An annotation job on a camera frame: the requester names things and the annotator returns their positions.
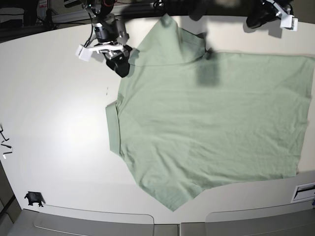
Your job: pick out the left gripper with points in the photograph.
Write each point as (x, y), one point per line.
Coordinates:
(261, 13)

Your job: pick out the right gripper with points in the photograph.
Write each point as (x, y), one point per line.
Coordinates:
(112, 38)

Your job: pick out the green T-shirt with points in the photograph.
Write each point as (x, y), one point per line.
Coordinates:
(187, 119)

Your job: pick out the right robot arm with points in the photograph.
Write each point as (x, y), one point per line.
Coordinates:
(95, 8)

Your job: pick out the hex keys at edge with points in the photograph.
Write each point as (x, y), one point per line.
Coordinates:
(4, 143)

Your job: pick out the black table clamp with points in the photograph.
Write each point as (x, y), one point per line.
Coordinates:
(35, 197)

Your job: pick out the white label sticker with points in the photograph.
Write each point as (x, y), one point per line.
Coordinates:
(303, 192)

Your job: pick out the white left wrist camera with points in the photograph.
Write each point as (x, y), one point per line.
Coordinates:
(289, 22)

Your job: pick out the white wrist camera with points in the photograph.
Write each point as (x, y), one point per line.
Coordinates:
(83, 53)
(289, 22)

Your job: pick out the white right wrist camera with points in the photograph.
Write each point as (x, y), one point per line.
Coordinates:
(83, 53)

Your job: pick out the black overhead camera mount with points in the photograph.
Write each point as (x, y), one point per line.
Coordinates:
(197, 9)

